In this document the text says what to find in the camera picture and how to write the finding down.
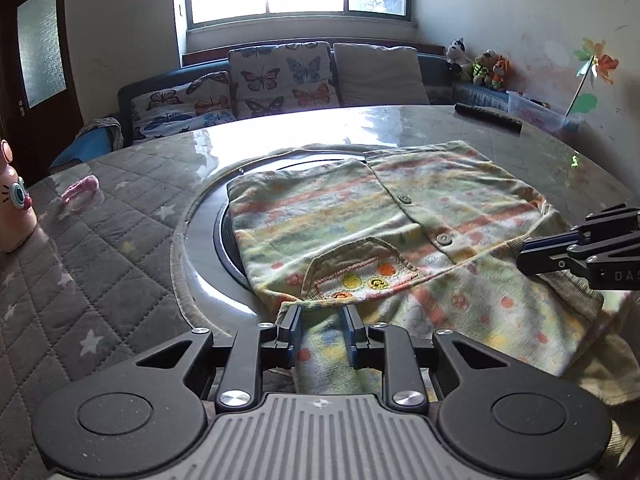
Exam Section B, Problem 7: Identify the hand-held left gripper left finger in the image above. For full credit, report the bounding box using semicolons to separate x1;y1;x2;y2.
135;305;305;407

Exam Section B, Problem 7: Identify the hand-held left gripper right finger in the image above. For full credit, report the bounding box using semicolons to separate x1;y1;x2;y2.
340;305;507;409

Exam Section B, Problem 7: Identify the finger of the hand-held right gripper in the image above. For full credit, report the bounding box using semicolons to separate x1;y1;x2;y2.
520;203;640;253
516;246;603;277

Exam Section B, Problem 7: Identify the green patterned child's shirt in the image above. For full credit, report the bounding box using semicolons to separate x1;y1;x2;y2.
226;140;640;409

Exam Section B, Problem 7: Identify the grey cloth on sofa arm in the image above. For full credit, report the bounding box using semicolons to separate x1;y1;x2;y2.
75;117;124;151

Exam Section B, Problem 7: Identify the clear plastic storage box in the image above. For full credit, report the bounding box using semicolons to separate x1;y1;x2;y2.
505;90;584;134

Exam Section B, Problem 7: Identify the round built-in hotplate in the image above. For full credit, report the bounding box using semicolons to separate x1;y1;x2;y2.
171;144;416;322

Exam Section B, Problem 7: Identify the black remote control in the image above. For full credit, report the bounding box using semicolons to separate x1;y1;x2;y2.
453;102;524;134

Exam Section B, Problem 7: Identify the orange plush fox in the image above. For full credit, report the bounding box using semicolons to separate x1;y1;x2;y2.
488;54;512;92

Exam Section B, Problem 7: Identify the colourful pinwheel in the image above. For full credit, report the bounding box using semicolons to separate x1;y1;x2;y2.
564;37;620;116

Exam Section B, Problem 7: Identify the brown plush bear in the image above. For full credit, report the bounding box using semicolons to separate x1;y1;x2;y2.
472;49;496;86

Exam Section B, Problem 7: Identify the blue sofa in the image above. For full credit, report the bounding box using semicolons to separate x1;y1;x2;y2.
47;51;583;172

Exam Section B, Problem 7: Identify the black and white plush toy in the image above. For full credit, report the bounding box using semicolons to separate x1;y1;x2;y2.
445;38;474;81

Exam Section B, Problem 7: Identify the plain grey cushion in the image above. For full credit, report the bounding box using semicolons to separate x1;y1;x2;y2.
332;42;431;107

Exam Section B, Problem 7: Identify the flat butterfly print cushion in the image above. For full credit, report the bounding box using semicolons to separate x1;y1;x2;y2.
130;70;239;144

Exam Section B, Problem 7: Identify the upright butterfly print cushion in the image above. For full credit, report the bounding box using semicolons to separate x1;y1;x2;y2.
228;41;342;119

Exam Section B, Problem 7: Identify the small pink toy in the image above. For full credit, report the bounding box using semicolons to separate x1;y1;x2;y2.
59;175;101;205

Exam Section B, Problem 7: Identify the pink toy figure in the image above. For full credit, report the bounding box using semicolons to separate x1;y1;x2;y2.
0;139;39;254

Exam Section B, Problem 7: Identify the dark wooden door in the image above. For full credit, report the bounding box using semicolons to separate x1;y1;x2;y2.
0;0;84;187

